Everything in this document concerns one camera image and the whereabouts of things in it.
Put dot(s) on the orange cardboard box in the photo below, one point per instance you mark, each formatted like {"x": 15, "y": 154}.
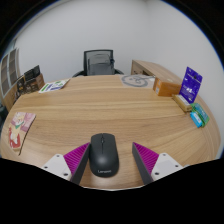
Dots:
{"x": 166, "y": 88}

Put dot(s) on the white sheet with green-purple print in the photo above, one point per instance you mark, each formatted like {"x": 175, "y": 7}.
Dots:
{"x": 53, "y": 86}

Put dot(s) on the small tan box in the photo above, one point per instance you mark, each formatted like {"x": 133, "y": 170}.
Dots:
{"x": 182, "y": 102}

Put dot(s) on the black open box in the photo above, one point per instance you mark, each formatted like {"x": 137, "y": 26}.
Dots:
{"x": 32, "y": 73}

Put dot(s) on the wooden shelf unit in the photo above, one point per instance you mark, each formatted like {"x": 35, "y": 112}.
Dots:
{"x": 9, "y": 76}

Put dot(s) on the purple standing card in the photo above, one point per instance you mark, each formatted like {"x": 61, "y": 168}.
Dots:
{"x": 190, "y": 85}

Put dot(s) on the small blue box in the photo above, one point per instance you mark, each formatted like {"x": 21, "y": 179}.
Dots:
{"x": 196, "y": 120}

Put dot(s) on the grey mesh office chair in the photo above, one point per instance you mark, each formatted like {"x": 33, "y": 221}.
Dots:
{"x": 98, "y": 62}

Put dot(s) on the low wooden side cabinet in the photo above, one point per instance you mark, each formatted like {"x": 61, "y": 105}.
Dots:
{"x": 150, "y": 67}

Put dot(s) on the wide brown cardboard box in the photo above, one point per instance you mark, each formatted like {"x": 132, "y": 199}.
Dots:
{"x": 34, "y": 85}

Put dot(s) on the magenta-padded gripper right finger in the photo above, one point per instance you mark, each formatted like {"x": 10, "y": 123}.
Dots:
{"x": 146, "y": 159}

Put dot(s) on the tall brown cardboard box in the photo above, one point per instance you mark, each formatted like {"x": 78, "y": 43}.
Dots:
{"x": 20, "y": 87}

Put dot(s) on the grey mat with circle print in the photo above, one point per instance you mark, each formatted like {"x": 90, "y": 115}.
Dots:
{"x": 136, "y": 81}

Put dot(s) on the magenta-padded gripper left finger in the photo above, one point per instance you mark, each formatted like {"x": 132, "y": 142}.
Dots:
{"x": 78, "y": 158}

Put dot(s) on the black computer mouse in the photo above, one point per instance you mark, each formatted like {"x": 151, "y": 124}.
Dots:
{"x": 103, "y": 156}

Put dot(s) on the small green box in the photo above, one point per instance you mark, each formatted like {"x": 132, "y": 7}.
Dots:
{"x": 201, "y": 114}

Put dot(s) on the pink cartoon-print mouse pad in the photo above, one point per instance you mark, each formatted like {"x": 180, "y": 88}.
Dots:
{"x": 20, "y": 130}

